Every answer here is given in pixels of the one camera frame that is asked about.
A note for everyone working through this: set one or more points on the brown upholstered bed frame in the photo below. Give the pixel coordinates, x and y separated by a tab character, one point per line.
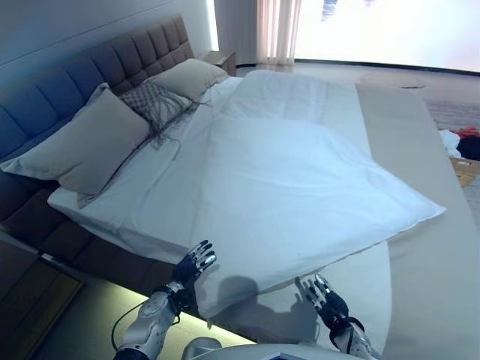
93	247

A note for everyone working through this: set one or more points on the dark blue garment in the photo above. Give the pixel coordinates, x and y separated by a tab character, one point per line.
470	148

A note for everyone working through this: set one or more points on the white bed sheet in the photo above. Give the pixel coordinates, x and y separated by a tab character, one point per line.
150	187

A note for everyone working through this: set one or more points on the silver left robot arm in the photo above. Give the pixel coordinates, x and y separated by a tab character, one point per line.
150	318

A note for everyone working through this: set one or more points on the white garment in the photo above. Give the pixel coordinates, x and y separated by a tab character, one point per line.
450	142

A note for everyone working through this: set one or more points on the white duvet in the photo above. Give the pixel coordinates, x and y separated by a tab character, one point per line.
300	180

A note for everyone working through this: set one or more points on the cardboard box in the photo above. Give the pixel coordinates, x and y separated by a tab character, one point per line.
468	172

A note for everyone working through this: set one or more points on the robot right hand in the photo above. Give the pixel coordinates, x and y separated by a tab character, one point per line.
333	307

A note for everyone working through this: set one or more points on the large beige pillow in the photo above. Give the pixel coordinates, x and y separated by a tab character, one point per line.
187	77
86	146

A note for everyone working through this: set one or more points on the beige bed runner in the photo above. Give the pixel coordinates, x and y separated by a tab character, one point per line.
420	243

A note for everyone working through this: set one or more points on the silver robot torso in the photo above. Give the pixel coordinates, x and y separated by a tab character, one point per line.
243	348

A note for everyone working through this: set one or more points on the wooden nightstand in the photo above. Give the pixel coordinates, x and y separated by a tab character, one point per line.
225	60
33	300

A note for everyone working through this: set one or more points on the grey woven fringed cushion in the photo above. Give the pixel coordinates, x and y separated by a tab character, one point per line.
153	101

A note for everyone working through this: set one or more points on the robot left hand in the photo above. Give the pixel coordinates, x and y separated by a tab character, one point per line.
189	268

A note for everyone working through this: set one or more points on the sheer beige curtain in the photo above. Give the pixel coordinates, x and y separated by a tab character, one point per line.
277	30

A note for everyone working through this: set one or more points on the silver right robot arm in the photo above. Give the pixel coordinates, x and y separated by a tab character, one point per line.
356	337

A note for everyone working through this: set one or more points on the grey patterned rug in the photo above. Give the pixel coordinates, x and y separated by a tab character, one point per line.
457	112

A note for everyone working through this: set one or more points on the red garment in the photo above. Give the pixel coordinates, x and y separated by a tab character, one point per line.
470	131

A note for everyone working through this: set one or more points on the brown tufted headboard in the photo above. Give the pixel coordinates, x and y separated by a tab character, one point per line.
75	75

